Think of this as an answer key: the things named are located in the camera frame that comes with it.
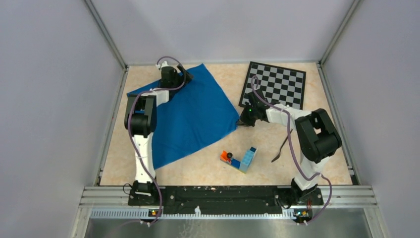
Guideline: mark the black white checkerboard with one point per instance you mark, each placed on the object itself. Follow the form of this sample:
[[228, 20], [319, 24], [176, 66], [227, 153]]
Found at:
[[278, 84]]

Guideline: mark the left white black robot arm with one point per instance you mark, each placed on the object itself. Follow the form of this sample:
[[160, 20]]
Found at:
[[141, 122]]

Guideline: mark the aluminium frame rail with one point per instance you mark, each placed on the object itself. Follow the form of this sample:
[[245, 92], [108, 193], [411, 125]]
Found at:
[[349, 211]]

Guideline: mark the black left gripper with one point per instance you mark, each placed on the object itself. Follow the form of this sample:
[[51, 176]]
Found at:
[[185, 78]]

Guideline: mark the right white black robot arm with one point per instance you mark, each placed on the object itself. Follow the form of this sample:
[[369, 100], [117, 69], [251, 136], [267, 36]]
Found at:
[[318, 137]]

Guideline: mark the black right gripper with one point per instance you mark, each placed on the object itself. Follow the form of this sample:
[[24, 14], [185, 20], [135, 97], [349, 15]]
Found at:
[[243, 119]]

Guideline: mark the blue cloth napkin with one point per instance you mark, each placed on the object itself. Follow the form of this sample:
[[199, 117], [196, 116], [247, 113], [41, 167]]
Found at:
[[198, 116]]

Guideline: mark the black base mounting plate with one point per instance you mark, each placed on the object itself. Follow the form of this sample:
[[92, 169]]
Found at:
[[226, 200]]

